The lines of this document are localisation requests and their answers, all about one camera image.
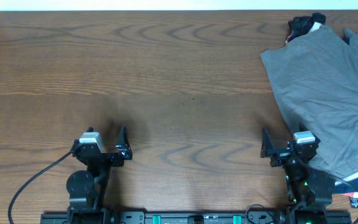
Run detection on grey shorts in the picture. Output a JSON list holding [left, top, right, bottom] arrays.
[[260, 26, 358, 178]]

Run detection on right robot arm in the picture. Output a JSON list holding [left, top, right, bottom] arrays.
[[260, 128, 335, 223]]

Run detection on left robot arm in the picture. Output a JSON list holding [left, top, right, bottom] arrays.
[[66, 126, 132, 223]]

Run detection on black patterned garment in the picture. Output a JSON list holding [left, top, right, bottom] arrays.
[[285, 12, 326, 45]]

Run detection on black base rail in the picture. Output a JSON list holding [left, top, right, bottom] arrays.
[[40, 210, 352, 224]]

